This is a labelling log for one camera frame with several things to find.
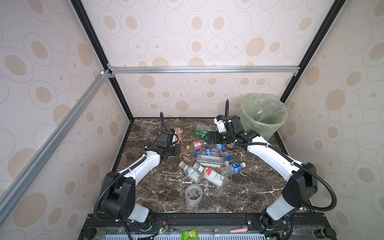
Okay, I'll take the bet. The brown coffee bottle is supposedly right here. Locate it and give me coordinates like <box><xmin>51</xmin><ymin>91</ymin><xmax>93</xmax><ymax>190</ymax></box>
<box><xmin>174</xmin><ymin>128</ymin><xmax>183</xmax><ymax>144</ymax></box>

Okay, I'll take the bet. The clear bottle red label yellow cap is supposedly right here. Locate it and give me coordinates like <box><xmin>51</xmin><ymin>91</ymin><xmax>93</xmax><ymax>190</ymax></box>
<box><xmin>186</xmin><ymin>140</ymin><xmax>210</xmax><ymax>151</ymax></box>

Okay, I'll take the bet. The clear bottle red green label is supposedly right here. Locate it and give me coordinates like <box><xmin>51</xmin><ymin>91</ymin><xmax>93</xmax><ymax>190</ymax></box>
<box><xmin>193</xmin><ymin>163</ymin><xmax>225</xmax><ymax>188</ymax></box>

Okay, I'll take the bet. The clear bottle green white label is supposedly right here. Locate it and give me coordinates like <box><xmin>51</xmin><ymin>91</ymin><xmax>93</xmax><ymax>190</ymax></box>
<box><xmin>179</xmin><ymin>161</ymin><xmax>203</xmax><ymax>184</ymax></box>

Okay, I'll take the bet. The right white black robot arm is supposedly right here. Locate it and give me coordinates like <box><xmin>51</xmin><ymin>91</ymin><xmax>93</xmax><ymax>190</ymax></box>
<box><xmin>204</xmin><ymin>101</ymin><xmax>337</xmax><ymax>231</ymax></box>

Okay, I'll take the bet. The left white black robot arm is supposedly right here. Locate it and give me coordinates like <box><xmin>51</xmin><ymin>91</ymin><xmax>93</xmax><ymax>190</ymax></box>
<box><xmin>94</xmin><ymin>113</ymin><xmax>180</xmax><ymax>229</ymax></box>

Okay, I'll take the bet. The brown Nescafe bottle near bin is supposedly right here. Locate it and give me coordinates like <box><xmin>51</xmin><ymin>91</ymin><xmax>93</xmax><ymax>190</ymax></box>
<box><xmin>226</xmin><ymin>143</ymin><xmax>236</xmax><ymax>150</ymax></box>

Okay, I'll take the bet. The mesh bin with green liner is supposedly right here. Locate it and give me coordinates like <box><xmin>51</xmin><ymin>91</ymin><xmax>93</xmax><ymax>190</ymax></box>
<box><xmin>240</xmin><ymin>94</ymin><xmax>288</xmax><ymax>141</ymax></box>

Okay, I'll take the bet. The blue label water bottle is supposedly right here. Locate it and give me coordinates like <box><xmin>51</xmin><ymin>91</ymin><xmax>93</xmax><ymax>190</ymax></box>
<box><xmin>215</xmin><ymin>144</ymin><xmax>232</xmax><ymax>162</ymax></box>

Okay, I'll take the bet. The Pepsi bottle blue cap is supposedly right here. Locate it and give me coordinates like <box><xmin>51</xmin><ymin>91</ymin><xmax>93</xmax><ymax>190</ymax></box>
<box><xmin>195</xmin><ymin>148</ymin><xmax>222</xmax><ymax>157</ymax></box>

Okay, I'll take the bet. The green Sprite bottle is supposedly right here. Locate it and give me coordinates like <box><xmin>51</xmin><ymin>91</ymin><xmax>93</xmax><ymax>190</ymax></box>
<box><xmin>193</xmin><ymin>128</ymin><xmax>211</xmax><ymax>140</ymax></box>

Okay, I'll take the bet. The clear crushed bottle white cap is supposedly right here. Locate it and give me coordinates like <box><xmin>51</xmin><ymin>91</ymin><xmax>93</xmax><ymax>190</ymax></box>
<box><xmin>196</xmin><ymin>122</ymin><xmax>214</xmax><ymax>132</ymax></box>

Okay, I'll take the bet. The square clear frosted bottle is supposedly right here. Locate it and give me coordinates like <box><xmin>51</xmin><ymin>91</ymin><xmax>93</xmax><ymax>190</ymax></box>
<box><xmin>197</xmin><ymin>155</ymin><xmax>229</xmax><ymax>168</ymax></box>

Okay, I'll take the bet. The clear bottle blue label white cap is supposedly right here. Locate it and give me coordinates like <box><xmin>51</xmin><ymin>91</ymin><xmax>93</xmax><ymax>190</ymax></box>
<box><xmin>220</xmin><ymin>162</ymin><xmax>246</xmax><ymax>177</ymax></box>

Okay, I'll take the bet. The clear tape roll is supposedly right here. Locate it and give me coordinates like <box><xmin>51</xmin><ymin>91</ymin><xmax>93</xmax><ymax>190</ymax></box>
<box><xmin>185</xmin><ymin>184</ymin><xmax>203</xmax><ymax>205</ymax></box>

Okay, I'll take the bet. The green snack packet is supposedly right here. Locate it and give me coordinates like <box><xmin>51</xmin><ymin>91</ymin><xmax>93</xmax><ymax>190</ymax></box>
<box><xmin>181</xmin><ymin>228</ymin><xmax>199</xmax><ymax>240</ymax></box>

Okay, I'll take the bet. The pink pen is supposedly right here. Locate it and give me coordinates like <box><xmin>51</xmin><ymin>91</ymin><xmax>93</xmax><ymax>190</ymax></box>
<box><xmin>230</xmin><ymin>228</ymin><xmax>248</xmax><ymax>234</ymax></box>

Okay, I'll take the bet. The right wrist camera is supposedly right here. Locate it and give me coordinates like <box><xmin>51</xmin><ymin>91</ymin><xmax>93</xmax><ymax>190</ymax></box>
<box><xmin>214</xmin><ymin>115</ymin><xmax>227</xmax><ymax>133</ymax></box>

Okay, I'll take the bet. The back aluminium rail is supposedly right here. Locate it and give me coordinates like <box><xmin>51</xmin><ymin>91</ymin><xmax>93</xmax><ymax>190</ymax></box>
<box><xmin>110</xmin><ymin>66</ymin><xmax>300</xmax><ymax>75</ymax></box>

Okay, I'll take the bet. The aluminium rail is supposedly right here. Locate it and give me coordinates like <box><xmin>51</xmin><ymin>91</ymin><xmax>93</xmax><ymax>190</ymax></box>
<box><xmin>1</xmin><ymin>69</ymin><xmax>112</xmax><ymax>224</ymax></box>
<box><xmin>110</xmin><ymin>66</ymin><xmax>300</xmax><ymax>75</ymax></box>

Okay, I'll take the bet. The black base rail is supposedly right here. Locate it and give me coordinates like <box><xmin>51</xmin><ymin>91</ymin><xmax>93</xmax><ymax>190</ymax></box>
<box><xmin>78</xmin><ymin>213</ymin><xmax>337</xmax><ymax>240</ymax></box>

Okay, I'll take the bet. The left aluminium rail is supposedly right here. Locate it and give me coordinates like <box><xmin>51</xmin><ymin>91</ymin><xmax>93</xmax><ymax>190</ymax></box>
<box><xmin>1</xmin><ymin>69</ymin><xmax>112</xmax><ymax>224</ymax></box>

